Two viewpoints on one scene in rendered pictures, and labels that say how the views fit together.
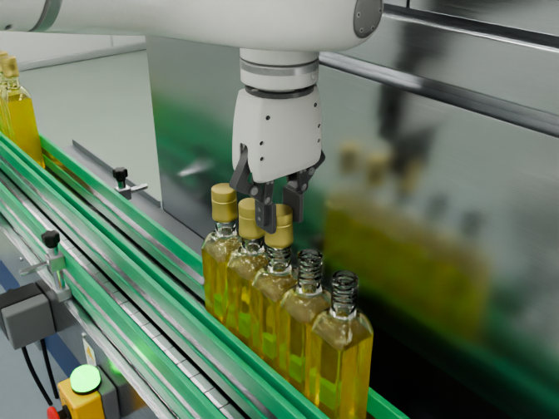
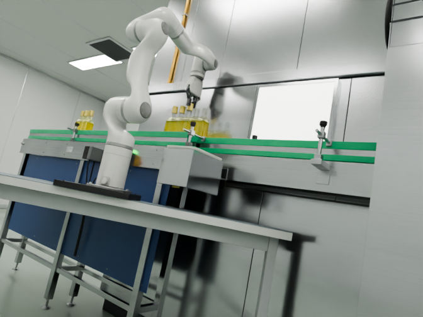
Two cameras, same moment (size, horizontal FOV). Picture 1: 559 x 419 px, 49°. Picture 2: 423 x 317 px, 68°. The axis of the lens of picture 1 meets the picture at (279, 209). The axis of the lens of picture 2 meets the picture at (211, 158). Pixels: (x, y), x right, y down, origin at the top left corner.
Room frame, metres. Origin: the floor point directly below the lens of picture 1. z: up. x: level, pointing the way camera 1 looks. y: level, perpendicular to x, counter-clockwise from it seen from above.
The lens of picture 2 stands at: (-1.10, 0.24, 0.77)
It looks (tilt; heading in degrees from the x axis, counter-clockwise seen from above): 9 degrees up; 346
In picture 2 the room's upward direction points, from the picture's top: 11 degrees clockwise
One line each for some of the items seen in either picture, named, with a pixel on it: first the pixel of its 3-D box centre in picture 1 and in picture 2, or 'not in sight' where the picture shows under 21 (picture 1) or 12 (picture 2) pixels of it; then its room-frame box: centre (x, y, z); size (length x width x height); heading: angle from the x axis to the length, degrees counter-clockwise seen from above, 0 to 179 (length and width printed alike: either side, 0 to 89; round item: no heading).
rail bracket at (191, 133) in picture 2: not in sight; (194, 135); (0.43, -0.02, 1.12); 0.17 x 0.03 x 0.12; 129
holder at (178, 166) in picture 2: not in sight; (194, 173); (0.30, -0.03, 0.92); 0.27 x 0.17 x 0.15; 129
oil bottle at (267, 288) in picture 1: (279, 332); (184, 134); (0.65, 0.00, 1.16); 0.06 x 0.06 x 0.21; 39
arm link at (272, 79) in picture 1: (280, 70); (197, 76); (0.66, 0.00, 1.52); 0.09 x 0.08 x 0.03; 129
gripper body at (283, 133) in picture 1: (279, 125); (194, 86); (0.65, 0.00, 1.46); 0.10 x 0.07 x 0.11; 129
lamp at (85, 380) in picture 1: (85, 377); not in sight; (0.72, 0.30, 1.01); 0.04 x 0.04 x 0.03
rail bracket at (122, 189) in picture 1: (132, 195); not in sight; (1.15, 0.31, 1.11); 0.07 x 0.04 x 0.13; 129
